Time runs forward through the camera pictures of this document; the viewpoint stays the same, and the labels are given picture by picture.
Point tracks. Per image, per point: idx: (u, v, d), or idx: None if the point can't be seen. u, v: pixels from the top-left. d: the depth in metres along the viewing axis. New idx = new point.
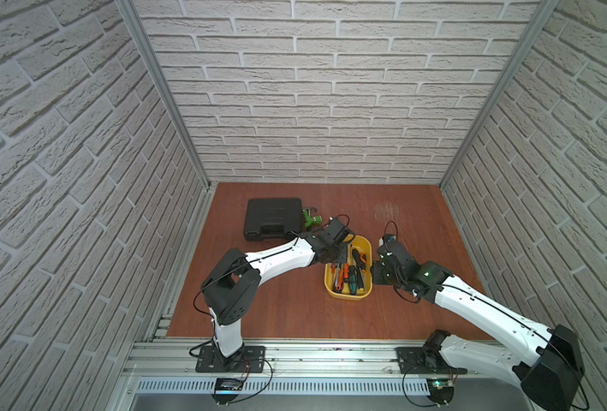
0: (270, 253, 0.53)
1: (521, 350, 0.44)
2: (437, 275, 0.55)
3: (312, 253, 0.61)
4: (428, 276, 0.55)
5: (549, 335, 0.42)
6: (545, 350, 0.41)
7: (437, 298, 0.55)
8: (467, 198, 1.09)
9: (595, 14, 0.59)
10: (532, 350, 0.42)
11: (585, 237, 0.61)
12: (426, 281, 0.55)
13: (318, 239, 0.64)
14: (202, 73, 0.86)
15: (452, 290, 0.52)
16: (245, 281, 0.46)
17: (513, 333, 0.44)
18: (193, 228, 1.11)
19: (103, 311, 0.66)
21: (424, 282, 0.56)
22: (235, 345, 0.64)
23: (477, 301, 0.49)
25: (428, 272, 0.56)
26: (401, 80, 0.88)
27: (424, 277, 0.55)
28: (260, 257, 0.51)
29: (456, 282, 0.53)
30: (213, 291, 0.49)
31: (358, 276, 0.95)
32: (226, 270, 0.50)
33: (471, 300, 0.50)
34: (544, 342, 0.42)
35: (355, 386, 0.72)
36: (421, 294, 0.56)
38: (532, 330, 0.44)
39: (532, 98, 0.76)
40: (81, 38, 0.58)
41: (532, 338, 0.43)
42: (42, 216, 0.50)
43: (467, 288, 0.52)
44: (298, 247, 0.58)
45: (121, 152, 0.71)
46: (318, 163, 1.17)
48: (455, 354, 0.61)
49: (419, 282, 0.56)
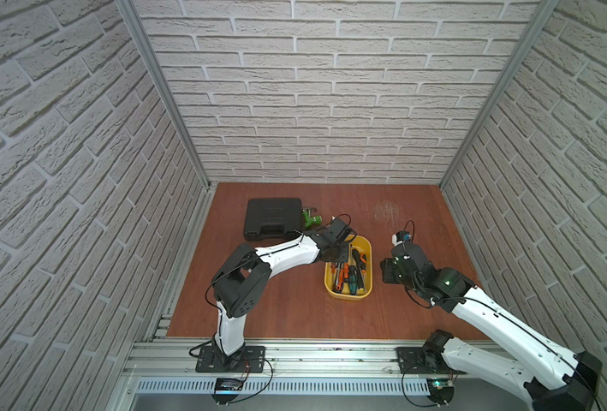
0: (278, 248, 0.55)
1: (545, 375, 0.42)
2: (456, 284, 0.52)
3: (316, 249, 0.62)
4: (449, 286, 0.52)
5: (575, 361, 0.41)
6: (573, 379, 0.39)
7: (456, 309, 0.52)
8: (467, 198, 1.09)
9: (595, 15, 0.59)
10: (559, 377, 0.40)
11: (585, 237, 0.61)
12: (446, 289, 0.51)
13: (321, 238, 0.66)
14: (202, 73, 0.86)
15: (475, 304, 0.49)
16: (257, 274, 0.48)
17: (538, 357, 0.42)
18: (193, 228, 1.11)
19: (103, 311, 0.66)
21: (443, 292, 0.52)
22: (238, 342, 0.65)
23: (500, 318, 0.47)
25: (449, 281, 0.53)
26: (401, 80, 0.88)
27: (443, 286, 0.52)
28: (270, 251, 0.53)
29: (478, 294, 0.50)
30: (223, 285, 0.50)
31: (358, 276, 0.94)
32: (237, 264, 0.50)
33: (494, 316, 0.47)
34: (570, 371, 0.40)
35: (356, 386, 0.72)
36: (439, 302, 0.53)
38: (559, 355, 0.42)
39: (532, 98, 0.76)
40: (81, 38, 0.58)
41: (559, 365, 0.41)
42: (42, 216, 0.50)
43: (491, 304, 0.49)
44: (304, 244, 0.60)
45: (121, 152, 0.71)
46: (318, 163, 1.17)
48: (458, 358, 0.61)
49: (438, 291, 0.52)
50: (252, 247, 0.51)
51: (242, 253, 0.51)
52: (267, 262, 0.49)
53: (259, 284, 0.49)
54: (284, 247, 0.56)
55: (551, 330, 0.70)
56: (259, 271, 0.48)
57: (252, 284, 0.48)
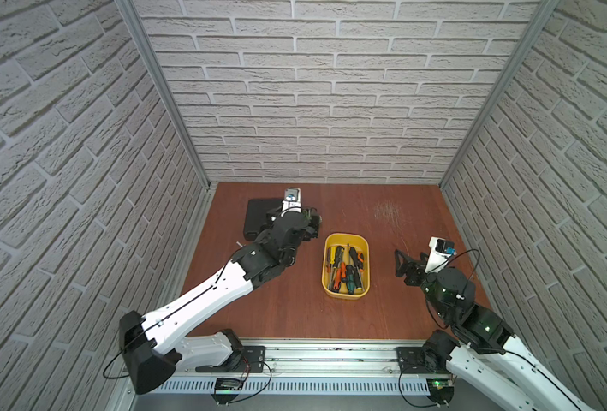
0: (176, 307, 0.42)
1: None
2: (496, 331, 0.49)
3: (241, 283, 0.47)
4: (490, 334, 0.49)
5: None
6: None
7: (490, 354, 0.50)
8: (467, 198, 1.09)
9: (595, 14, 0.59)
10: None
11: (585, 238, 0.61)
12: (488, 336, 0.49)
13: (259, 258, 0.49)
14: (202, 73, 0.86)
15: (515, 357, 0.47)
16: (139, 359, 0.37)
17: None
18: (193, 228, 1.11)
19: (103, 311, 0.66)
21: (483, 337, 0.49)
22: (223, 355, 0.63)
23: (538, 374, 0.46)
25: (490, 328, 0.50)
26: (401, 80, 0.88)
27: (486, 333, 0.49)
28: (162, 318, 0.41)
29: (517, 345, 0.48)
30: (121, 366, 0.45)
31: (354, 275, 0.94)
32: (127, 339, 0.41)
33: (532, 371, 0.46)
34: None
35: (356, 386, 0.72)
36: (474, 346, 0.51)
38: None
39: (532, 98, 0.76)
40: (82, 38, 0.58)
41: None
42: (42, 216, 0.50)
43: (529, 356, 0.48)
44: (222, 283, 0.45)
45: (121, 152, 0.71)
46: (318, 163, 1.17)
48: (466, 372, 0.61)
49: (476, 335, 0.50)
50: (141, 318, 0.44)
51: (128, 328, 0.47)
52: (156, 335, 0.39)
53: (150, 366, 0.40)
54: (193, 299, 0.43)
55: (551, 330, 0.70)
56: (140, 358, 0.37)
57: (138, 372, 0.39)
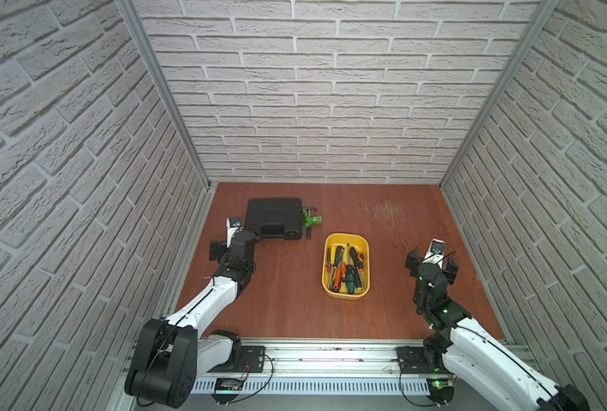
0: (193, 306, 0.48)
1: (525, 400, 0.46)
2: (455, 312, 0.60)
3: (232, 282, 0.58)
4: (447, 314, 0.60)
5: (554, 390, 0.44)
6: (546, 402, 0.42)
7: (452, 336, 0.59)
8: (467, 198, 1.09)
9: (595, 15, 0.59)
10: (533, 399, 0.44)
11: (585, 238, 0.61)
12: (445, 318, 0.59)
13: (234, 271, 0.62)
14: (202, 73, 0.86)
15: (466, 330, 0.56)
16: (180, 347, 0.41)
17: (516, 380, 0.47)
18: (193, 228, 1.11)
19: (103, 311, 0.66)
21: (443, 320, 0.60)
22: (228, 347, 0.64)
23: (487, 344, 0.53)
25: (448, 309, 0.61)
26: (401, 80, 0.88)
27: (444, 315, 0.60)
28: (187, 312, 0.46)
29: (471, 324, 0.57)
30: (153, 377, 0.41)
31: (354, 275, 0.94)
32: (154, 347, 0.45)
33: (482, 342, 0.53)
34: (546, 395, 0.43)
35: (356, 386, 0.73)
36: (437, 327, 0.61)
38: (538, 382, 0.45)
39: (532, 98, 0.76)
40: (82, 38, 0.58)
41: (536, 389, 0.44)
42: (42, 216, 0.50)
43: (482, 331, 0.55)
44: (219, 285, 0.56)
45: (121, 152, 0.71)
46: (318, 163, 1.17)
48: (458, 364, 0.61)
49: (437, 318, 0.61)
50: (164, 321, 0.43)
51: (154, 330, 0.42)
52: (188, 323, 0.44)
53: (190, 349, 0.42)
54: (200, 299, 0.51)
55: (551, 330, 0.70)
56: (181, 339, 0.41)
57: (185, 356, 0.41)
